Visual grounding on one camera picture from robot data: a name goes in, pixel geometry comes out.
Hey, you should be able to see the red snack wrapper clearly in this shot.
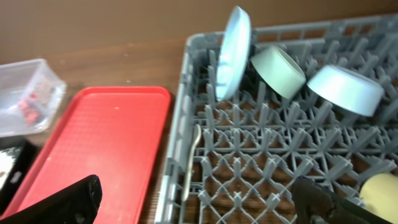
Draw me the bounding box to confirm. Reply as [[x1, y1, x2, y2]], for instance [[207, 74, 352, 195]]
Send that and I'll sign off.
[[19, 93, 42, 126]]

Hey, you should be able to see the clear plastic storage box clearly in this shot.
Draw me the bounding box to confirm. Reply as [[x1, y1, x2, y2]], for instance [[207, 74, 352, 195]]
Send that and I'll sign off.
[[1, 58, 67, 138]]

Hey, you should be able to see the light blue plate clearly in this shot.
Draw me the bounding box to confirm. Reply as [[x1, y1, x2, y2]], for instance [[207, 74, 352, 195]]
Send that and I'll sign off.
[[215, 6, 251, 101]]

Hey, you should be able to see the black tray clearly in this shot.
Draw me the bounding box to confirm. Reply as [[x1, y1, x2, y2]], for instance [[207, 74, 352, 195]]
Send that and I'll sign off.
[[1, 136, 37, 214]]

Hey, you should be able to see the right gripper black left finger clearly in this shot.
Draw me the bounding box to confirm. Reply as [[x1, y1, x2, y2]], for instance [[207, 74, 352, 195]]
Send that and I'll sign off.
[[1, 175, 103, 224]]

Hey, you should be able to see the yellow plastic cup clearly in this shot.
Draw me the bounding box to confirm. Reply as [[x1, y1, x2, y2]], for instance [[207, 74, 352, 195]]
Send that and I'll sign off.
[[359, 173, 397, 223]]

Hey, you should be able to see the green bowl with rice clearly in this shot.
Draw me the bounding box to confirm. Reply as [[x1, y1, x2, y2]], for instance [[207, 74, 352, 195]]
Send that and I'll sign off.
[[251, 45, 307, 100]]

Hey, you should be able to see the light blue bowl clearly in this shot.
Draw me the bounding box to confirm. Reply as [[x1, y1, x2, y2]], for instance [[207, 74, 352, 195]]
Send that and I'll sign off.
[[307, 65, 384, 117]]

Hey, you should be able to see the grey dishwasher rack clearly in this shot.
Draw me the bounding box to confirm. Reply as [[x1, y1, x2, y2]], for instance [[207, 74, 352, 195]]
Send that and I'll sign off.
[[154, 14, 397, 223]]

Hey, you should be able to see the red plastic tray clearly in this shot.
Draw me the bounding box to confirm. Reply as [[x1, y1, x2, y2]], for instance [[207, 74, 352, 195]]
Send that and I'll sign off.
[[4, 86, 170, 224]]

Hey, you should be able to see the white plastic spoon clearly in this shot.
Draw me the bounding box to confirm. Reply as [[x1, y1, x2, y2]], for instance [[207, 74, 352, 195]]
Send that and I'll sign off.
[[182, 124, 201, 202]]

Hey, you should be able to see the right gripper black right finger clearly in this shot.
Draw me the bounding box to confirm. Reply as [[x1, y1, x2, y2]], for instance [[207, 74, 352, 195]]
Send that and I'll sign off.
[[292, 176, 390, 224]]

